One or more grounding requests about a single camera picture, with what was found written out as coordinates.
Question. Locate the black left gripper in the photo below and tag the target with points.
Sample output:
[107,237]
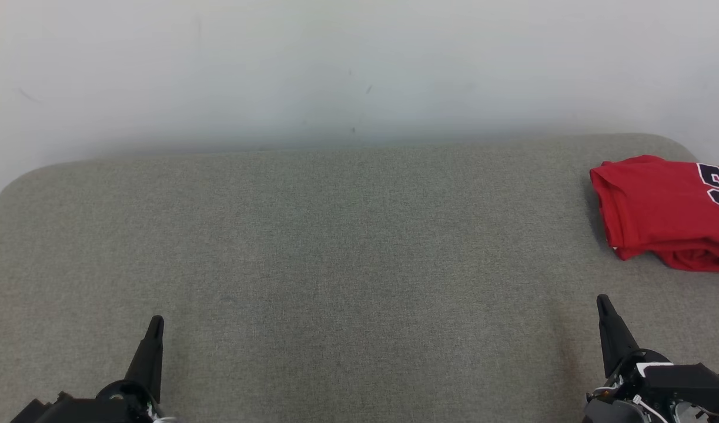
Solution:
[127,408]

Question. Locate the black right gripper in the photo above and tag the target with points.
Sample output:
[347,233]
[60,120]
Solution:
[621,382]

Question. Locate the red white jersey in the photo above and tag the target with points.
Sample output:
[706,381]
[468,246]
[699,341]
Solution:
[653,205]

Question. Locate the folded red white garment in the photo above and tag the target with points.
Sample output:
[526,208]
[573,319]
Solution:
[700,263]

